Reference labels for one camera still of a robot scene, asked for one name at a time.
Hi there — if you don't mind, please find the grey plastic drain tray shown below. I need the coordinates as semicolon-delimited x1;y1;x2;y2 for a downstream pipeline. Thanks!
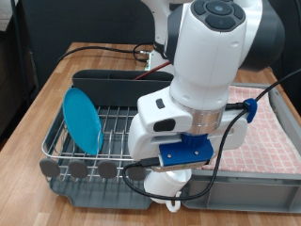
48;86;154;210

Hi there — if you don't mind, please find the dark cabinet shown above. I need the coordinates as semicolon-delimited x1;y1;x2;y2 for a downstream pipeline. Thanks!
0;29;40;139

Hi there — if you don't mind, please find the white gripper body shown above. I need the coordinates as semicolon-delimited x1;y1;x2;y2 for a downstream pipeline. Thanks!
127;113;249;162

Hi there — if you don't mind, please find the grey plastic crate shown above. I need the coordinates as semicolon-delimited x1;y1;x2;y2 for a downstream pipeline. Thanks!
180;82;301;215

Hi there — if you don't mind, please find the dark grey cutlery holder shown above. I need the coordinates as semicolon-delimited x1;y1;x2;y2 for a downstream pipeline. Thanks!
71;69;174;108

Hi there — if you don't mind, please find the white mug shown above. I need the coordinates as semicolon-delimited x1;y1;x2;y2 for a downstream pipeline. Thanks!
143;169;193;214

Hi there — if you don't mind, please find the black backdrop curtain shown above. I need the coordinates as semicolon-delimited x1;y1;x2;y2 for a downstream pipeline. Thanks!
20;0;301;114

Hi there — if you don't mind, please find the blue plastic plate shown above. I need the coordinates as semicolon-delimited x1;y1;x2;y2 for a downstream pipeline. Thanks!
61;88;104;156

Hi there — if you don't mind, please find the black cable on table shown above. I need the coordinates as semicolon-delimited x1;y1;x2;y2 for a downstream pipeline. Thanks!
55;41;155;68

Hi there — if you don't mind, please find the pink checkered towel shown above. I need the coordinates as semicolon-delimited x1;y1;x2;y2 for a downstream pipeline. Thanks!
200;85;301;175

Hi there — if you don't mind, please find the blue cable clip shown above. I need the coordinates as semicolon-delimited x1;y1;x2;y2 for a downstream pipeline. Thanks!
243;97;259;124

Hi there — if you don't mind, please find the metal wire dish rack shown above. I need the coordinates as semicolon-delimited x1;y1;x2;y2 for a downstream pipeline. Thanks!
40;84;149;185

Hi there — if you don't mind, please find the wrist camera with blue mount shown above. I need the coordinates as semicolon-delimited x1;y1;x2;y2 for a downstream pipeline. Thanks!
151;133;215;173

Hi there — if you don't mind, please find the grey oval rack pad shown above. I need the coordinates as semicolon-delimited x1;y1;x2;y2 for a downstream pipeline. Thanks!
68;159;89;179
126;164;147;182
97;160;118;180
39;157;61;178

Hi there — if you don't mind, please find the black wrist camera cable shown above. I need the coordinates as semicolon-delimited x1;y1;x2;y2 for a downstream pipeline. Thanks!
121;67;301;202

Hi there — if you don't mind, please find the red-brown wooden spoon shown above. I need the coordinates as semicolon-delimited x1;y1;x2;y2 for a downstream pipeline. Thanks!
133;60;172;81

